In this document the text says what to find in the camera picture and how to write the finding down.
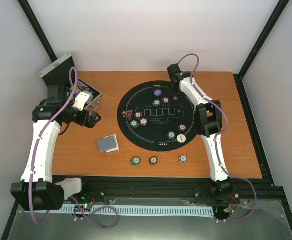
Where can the red chip mat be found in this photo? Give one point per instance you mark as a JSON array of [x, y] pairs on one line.
[[182, 127], [138, 115], [166, 100]]

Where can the round black poker mat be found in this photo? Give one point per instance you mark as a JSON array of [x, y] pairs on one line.
[[161, 119]]

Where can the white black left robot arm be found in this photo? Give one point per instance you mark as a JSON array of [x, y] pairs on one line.
[[36, 191]]

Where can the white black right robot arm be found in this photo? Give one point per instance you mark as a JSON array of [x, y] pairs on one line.
[[208, 123]]

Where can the green poker chip stack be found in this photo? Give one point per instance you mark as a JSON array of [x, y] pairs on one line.
[[135, 161]]

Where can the aluminium poker case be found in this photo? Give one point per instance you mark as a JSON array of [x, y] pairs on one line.
[[57, 73]]

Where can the green chip top mat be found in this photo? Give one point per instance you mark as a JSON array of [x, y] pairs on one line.
[[156, 103]]

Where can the white playing card box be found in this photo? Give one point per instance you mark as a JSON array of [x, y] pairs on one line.
[[116, 148]]

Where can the purple round blind button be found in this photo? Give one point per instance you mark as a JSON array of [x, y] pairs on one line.
[[157, 92]]

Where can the light blue cable duct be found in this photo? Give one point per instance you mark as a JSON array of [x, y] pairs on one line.
[[152, 211]]

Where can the blue chip mat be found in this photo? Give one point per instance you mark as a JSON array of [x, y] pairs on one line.
[[143, 122]]

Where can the red brown poker chip stack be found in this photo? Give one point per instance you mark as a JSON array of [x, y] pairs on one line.
[[153, 160]]

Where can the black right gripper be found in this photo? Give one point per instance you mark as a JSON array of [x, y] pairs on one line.
[[174, 96]]

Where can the white dealer button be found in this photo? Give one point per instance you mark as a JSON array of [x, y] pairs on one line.
[[181, 138]]

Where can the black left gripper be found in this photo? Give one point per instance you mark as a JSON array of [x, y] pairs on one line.
[[83, 122]]

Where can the blue white poker chip stack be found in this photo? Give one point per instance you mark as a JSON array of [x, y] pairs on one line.
[[183, 159]]

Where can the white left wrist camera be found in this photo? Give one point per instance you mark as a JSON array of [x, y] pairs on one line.
[[82, 99]]

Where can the red chip top mat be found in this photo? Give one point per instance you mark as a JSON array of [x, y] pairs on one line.
[[166, 100]]

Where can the blue playing card deck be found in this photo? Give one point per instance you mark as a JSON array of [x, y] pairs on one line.
[[107, 143]]

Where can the triangular all-in marker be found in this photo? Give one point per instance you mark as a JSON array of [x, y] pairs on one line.
[[127, 114]]

